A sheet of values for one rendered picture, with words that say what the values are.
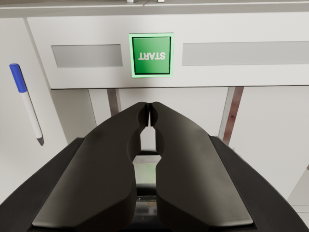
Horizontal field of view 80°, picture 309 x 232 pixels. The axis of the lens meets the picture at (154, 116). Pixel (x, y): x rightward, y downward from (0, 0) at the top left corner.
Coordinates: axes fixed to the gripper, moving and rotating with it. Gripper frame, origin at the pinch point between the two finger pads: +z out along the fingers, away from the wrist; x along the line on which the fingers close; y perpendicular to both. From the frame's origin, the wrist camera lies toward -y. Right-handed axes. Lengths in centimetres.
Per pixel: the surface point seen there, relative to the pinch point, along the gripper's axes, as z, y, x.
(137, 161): 23.3, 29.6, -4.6
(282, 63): 15.1, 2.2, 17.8
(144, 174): 22.6, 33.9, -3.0
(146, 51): 14.2, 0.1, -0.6
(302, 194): 33, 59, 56
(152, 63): 14.2, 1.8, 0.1
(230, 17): 14.6, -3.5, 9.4
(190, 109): 28.6, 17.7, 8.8
